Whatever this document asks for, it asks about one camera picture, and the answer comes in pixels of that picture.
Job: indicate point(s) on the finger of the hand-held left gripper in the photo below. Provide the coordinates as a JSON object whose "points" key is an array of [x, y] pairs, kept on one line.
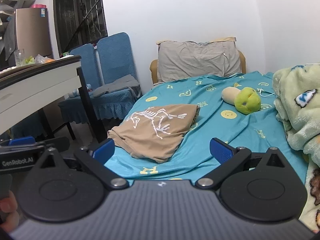
{"points": [[21, 140], [55, 143]]}

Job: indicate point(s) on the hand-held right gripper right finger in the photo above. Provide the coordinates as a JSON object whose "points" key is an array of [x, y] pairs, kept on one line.
{"points": [[221, 151]]}

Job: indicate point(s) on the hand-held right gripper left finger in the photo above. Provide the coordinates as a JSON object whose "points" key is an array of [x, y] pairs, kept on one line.
{"points": [[105, 150]]}

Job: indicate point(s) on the tan printed t-shirt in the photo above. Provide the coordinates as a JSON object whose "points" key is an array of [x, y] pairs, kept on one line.
{"points": [[155, 127]]}

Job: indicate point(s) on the person's left hand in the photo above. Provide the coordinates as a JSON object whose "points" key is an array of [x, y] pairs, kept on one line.
{"points": [[8, 210]]}

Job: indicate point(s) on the teal printed bed sheet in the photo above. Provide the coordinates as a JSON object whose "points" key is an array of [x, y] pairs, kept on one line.
{"points": [[212, 130]]}

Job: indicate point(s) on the blue plush toy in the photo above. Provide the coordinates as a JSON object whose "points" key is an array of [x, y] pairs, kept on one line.
{"points": [[75, 93]]}

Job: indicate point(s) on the green plush toy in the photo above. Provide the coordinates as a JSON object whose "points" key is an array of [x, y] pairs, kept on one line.
{"points": [[246, 100]]}

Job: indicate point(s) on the glass jar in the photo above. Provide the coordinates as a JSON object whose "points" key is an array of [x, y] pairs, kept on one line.
{"points": [[20, 57]]}

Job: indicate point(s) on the plastic bag with oranges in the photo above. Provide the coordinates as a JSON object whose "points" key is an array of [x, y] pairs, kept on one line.
{"points": [[43, 59]]}

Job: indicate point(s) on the light green fleece blanket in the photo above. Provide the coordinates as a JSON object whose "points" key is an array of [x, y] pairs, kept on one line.
{"points": [[297, 105]]}

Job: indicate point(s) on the blue covered chair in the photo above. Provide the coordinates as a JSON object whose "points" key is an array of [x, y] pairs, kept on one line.
{"points": [[83, 57], [112, 55]]}

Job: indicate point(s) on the grey pillow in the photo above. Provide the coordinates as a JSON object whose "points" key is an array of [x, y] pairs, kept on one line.
{"points": [[195, 57]]}

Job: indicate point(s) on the brown patterned blanket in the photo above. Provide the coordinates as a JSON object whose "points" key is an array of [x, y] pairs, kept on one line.
{"points": [[312, 192]]}

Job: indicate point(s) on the beige pillow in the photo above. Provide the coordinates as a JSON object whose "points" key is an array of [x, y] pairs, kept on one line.
{"points": [[225, 40]]}

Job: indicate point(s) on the brown refrigerator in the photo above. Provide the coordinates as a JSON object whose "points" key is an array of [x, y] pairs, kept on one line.
{"points": [[32, 30]]}

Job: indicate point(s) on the dark window with grille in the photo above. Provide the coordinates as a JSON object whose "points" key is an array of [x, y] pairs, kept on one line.
{"points": [[80, 12]]}

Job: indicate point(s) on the pink lidded container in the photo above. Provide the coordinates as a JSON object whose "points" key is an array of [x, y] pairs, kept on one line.
{"points": [[38, 5]]}

